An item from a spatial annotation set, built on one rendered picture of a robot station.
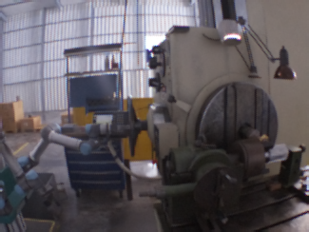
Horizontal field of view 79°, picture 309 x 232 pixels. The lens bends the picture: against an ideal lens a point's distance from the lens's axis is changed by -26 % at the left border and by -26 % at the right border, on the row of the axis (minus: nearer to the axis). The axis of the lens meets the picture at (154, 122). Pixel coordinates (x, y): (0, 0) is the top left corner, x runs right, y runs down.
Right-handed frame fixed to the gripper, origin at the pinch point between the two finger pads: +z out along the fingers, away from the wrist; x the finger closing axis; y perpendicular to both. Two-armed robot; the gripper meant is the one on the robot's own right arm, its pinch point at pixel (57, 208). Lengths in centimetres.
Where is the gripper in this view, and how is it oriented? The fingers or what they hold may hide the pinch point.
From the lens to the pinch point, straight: 158.2
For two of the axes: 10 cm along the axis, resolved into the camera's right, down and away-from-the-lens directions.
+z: 3.8, 8.4, 3.8
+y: -8.9, 4.5, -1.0
